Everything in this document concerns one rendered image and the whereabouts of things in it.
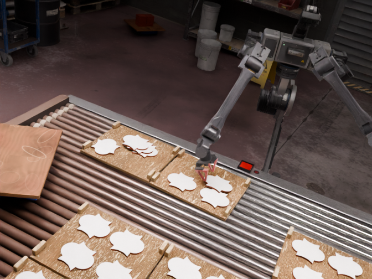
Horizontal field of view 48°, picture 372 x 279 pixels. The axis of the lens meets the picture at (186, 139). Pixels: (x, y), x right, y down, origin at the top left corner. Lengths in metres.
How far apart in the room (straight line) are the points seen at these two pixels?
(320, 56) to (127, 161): 1.08
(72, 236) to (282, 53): 1.55
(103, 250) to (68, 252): 0.13
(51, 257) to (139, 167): 0.68
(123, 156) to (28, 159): 0.49
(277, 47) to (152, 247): 1.40
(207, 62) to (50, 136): 3.94
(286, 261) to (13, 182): 1.17
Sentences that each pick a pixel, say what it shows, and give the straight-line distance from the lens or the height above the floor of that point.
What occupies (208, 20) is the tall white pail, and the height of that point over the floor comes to 0.38.
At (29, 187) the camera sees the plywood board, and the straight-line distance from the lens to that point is 1.81.
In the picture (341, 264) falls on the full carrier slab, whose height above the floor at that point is 0.95.
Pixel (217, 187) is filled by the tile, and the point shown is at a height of 0.96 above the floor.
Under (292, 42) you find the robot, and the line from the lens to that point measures 2.52.
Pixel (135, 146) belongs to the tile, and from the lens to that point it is 2.21.
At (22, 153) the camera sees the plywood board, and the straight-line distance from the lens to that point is 2.00.
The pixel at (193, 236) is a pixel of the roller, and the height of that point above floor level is 0.91.
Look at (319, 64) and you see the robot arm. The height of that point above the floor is 1.58.
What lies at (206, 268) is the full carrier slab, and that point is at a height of 0.94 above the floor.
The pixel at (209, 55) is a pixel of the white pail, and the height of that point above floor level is 0.24.
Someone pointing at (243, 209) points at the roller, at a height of 0.92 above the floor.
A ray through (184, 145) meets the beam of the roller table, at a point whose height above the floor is 0.91.
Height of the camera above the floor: 2.20
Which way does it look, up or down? 32 degrees down
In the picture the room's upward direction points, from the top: 12 degrees clockwise
